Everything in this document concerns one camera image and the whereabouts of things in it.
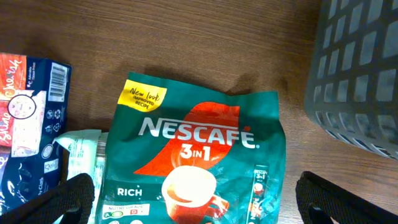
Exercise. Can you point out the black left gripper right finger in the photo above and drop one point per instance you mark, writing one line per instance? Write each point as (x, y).
(321, 201)

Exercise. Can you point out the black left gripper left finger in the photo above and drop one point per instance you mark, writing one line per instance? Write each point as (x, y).
(71, 201)

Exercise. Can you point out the green Nescafe coffee bag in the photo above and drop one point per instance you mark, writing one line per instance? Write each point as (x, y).
(182, 153)

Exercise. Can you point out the blue tissue pack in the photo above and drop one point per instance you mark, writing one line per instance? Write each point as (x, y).
(34, 100)

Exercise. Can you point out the pale green wrapped bar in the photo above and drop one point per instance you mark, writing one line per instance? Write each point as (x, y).
(86, 155)

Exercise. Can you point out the grey plastic basket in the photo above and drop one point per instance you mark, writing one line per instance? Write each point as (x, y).
(351, 91)

